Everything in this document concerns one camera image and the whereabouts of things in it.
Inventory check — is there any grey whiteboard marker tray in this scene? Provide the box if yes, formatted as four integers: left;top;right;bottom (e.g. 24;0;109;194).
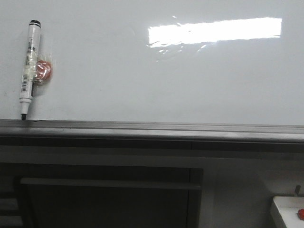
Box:
0;120;304;152

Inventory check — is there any white whiteboard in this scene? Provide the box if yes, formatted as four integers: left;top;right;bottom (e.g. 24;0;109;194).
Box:
0;0;304;125

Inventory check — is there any red round magnet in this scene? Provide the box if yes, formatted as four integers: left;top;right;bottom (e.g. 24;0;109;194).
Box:
33;60;52;85

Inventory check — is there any white box with red button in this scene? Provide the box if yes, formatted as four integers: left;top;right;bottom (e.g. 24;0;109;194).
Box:
270;185;304;228

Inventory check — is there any white whiteboard marker pen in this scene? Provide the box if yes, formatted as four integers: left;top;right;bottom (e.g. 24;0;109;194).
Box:
19;20;41;121

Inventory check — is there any dark cabinet door panel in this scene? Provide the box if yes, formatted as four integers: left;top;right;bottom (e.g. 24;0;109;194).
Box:
14;165;202;228

